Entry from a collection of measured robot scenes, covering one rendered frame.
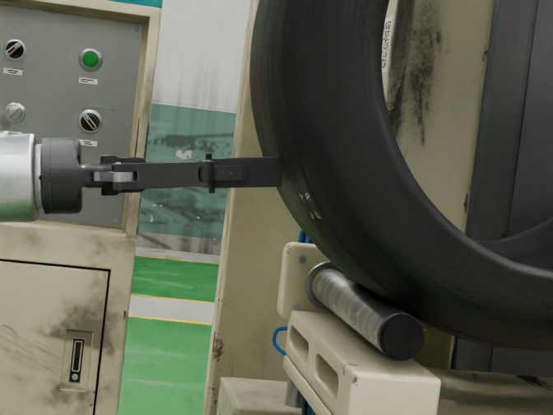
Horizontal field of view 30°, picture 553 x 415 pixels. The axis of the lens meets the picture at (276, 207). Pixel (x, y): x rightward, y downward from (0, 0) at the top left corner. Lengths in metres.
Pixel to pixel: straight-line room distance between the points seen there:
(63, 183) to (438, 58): 0.57
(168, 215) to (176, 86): 1.26
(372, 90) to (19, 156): 0.34
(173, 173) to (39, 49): 0.76
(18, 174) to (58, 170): 0.04
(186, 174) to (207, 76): 9.20
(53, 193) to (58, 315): 0.70
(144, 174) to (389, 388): 0.31
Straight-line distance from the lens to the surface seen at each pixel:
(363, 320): 1.05
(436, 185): 1.37
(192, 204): 10.12
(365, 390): 0.99
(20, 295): 1.69
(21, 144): 1.01
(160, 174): 0.99
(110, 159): 1.02
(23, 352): 1.71
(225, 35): 10.23
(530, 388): 1.35
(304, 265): 1.31
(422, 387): 1.01
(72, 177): 1.00
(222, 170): 1.03
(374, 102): 0.94
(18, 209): 1.01
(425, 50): 1.37
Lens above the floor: 1.06
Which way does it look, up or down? 3 degrees down
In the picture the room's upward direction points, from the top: 7 degrees clockwise
